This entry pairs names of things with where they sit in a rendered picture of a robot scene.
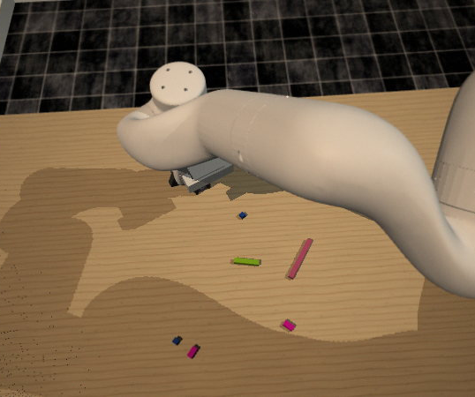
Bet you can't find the lime green rod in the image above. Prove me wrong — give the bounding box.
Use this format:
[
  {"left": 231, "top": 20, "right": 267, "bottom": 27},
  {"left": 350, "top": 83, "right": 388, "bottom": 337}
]
[{"left": 234, "top": 258, "right": 259, "bottom": 266}]

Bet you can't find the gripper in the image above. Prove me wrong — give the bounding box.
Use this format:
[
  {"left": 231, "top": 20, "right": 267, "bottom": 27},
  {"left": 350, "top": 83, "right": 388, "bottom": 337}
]
[{"left": 169, "top": 168, "right": 211, "bottom": 194}]

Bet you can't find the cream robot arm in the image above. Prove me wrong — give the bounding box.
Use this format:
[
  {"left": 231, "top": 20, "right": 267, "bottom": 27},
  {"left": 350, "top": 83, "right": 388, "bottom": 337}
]
[{"left": 117, "top": 62, "right": 475, "bottom": 299}]

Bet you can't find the pink rod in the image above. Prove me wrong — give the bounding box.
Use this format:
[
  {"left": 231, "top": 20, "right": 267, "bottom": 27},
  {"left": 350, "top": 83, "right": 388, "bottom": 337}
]
[{"left": 289, "top": 238, "right": 312, "bottom": 280}]

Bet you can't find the magenta rectangular block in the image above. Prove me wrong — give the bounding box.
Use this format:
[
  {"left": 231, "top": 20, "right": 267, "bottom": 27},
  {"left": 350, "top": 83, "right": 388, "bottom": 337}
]
[
  {"left": 187, "top": 346, "right": 198, "bottom": 359},
  {"left": 283, "top": 320, "right": 295, "bottom": 331}
]

